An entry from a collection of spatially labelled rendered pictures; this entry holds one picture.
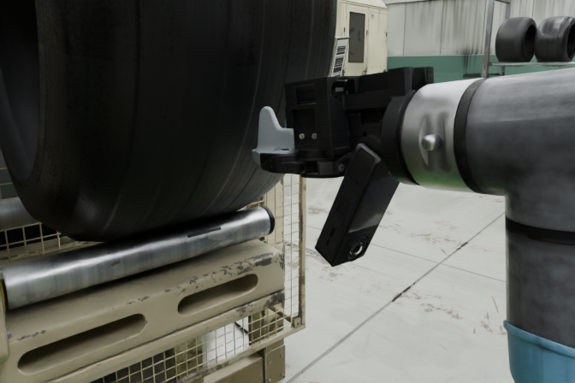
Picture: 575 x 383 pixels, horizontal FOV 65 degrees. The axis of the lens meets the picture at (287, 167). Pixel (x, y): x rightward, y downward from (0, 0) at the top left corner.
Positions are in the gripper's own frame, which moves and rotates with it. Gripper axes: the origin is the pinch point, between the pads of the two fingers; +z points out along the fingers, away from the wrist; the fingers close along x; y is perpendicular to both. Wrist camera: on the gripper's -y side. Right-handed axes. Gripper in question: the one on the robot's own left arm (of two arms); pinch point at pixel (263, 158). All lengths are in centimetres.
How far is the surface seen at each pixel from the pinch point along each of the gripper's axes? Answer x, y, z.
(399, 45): -989, 155, 710
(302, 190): -59, -19, 62
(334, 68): -9.6, 9.2, -1.9
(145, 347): 11.0, -21.1, 11.5
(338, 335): -100, -91, 94
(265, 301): -6.5, -21.4, 11.5
